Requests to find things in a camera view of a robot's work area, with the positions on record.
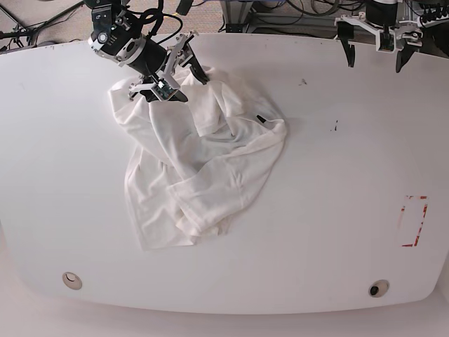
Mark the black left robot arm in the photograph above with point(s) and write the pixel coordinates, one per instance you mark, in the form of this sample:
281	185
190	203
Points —
382	12

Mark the red tape rectangle marking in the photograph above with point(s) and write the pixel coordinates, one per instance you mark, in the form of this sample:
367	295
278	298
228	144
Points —
411	220

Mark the black tripod stand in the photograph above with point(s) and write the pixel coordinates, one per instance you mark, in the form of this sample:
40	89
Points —
44	22

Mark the white printed T-shirt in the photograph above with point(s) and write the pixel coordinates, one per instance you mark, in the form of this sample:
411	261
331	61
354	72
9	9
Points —
196	163

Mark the left table grommet hole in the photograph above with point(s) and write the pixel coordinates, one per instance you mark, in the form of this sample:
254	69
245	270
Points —
72	281

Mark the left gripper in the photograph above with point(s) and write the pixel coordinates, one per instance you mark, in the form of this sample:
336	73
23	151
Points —
408	36

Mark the aluminium frame stand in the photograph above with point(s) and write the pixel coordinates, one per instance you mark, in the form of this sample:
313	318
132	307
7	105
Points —
316	19

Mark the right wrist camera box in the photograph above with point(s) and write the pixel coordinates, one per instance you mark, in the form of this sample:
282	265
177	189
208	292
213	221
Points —
162	90

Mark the table grommet hole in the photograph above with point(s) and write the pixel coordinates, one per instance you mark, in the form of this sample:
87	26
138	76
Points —
72	281
379	288

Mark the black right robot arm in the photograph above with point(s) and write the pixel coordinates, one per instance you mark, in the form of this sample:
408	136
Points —
111	19

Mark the right table grommet hole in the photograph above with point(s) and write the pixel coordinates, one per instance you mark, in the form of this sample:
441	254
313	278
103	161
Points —
379	288

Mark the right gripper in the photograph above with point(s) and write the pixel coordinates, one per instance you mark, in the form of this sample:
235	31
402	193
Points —
154	62

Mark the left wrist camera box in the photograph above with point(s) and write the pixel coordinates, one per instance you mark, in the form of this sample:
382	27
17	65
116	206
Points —
385	40

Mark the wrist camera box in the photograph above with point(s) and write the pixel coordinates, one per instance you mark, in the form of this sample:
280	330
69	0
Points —
385	40
162	90

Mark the white power strip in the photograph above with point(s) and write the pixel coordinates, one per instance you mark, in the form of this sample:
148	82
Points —
433	16

